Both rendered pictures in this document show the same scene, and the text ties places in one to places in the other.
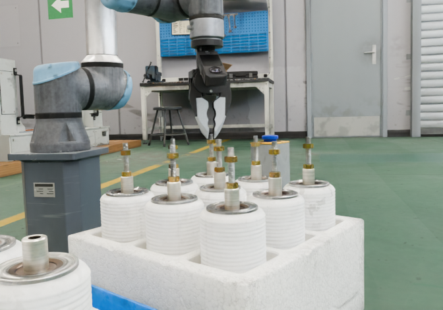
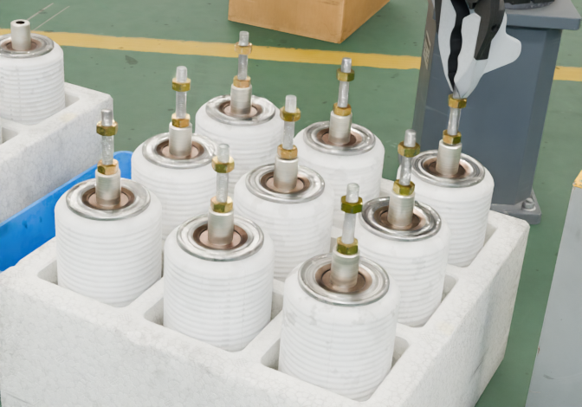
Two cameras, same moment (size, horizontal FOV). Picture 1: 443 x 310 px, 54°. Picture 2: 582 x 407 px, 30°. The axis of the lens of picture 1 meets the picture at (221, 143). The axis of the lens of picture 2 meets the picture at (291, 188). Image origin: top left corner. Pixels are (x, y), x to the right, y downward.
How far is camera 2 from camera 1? 1.12 m
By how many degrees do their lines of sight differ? 77
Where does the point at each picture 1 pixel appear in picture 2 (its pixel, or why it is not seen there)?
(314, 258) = (157, 362)
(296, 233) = (177, 313)
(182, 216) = (136, 176)
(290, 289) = (86, 355)
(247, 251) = (60, 260)
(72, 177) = not seen: hidden behind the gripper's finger
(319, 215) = (286, 338)
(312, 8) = not seen: outside the picture
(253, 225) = (65, 231)
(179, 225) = not seen: hidden behind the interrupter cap
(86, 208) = (468, 115)
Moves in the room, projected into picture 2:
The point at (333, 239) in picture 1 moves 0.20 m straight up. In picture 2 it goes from (225, 377) to (235, 160)
